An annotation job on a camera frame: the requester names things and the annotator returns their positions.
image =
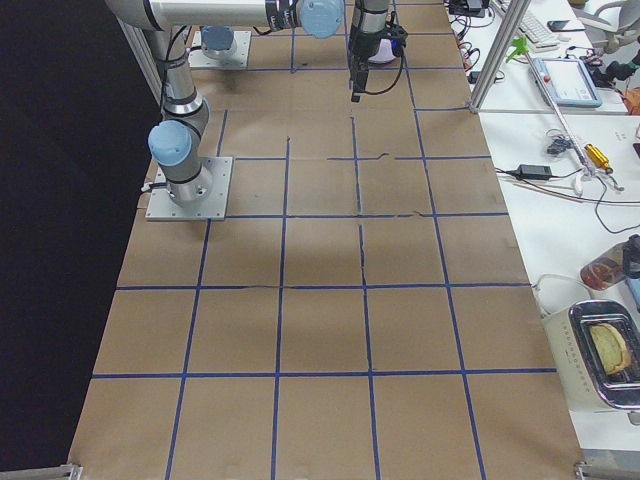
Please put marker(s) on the brown paper table cover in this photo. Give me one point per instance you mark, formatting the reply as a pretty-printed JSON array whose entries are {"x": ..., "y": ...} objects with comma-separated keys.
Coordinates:
[{"x": 363, "y": 312}]

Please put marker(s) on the bread slice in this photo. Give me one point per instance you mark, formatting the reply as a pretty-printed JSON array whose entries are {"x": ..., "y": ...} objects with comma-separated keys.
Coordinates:
[{"x": 611, "y": 347}]

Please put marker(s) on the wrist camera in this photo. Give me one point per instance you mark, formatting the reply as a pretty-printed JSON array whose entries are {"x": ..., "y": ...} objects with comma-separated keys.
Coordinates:
[{"x": 397, "y": 36}]

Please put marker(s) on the white toaster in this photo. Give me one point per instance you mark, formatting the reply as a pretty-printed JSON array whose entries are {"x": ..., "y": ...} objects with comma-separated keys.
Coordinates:
[{"x": 586, "y": 385}]

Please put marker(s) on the lilac plate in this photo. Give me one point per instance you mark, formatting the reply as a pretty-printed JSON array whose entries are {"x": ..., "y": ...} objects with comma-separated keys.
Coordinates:
[{"x": 384, "y": 55}]

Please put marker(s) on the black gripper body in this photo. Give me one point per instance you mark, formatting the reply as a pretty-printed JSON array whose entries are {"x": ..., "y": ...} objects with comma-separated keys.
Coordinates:
[{"x": 359, "y": 51}]

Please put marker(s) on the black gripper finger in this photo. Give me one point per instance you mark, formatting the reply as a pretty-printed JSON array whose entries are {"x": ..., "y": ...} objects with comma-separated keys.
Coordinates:
[{"x": 358, "y": 77}]

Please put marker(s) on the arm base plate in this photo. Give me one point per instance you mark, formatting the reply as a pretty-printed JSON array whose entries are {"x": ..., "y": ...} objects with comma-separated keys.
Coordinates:
[
  {"x": 236, "y": 58},
  {"x": 205, "y": 197}
]

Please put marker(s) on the aluminium frame post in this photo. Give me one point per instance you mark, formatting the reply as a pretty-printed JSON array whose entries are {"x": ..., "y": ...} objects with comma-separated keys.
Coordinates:
[{"x": 506, "y": 33}]

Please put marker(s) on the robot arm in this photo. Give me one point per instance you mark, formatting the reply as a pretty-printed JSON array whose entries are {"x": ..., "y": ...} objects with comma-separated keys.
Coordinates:
[
  {"x": 174, "y": 142},
  {"x": 217, "y": 42}
]

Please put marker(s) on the food jar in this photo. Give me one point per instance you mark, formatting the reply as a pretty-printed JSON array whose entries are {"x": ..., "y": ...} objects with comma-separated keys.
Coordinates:
[{"x": 619, "y": 262}]

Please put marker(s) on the green handled grabber stick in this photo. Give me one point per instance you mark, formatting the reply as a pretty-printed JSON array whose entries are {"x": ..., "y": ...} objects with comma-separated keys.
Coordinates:
[{"x": 588, "y": 171}]

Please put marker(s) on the blue teach pendant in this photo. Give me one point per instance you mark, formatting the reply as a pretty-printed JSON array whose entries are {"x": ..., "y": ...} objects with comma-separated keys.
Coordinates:
[{"x": 566, "y": 81}]

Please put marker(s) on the black power adapter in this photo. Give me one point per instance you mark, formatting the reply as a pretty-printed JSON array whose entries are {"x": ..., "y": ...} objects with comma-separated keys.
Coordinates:
[{"x": 534, "y": 172}]

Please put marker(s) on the yellow tool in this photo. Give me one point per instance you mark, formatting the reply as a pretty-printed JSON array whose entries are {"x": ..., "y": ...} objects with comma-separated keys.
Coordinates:
[{"x": 598, "y": 158}]

